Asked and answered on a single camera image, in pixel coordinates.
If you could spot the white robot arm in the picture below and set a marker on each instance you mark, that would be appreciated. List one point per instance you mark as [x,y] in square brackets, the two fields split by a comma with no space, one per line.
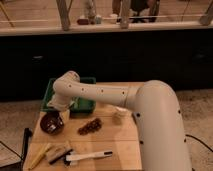
[155,108]

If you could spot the purple bowl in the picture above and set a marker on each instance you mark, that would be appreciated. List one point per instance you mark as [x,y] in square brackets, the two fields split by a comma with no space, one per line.
[51,117]

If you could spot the green plastic tray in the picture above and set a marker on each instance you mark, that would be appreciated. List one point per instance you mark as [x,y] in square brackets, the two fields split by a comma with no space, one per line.
[80,105]

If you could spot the brown grape bunch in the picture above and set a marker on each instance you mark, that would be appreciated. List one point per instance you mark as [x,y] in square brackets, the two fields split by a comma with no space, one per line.
[90,127]

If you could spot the white dish brush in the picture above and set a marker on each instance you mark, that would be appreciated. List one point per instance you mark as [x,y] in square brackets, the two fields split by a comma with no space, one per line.
[71,158]

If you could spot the wooden scrub brush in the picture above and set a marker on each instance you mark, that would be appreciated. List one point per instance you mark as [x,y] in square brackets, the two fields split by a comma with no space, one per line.
[57,152]

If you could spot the black chair frame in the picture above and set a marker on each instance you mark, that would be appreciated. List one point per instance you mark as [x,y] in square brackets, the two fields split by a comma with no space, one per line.
[18,166]

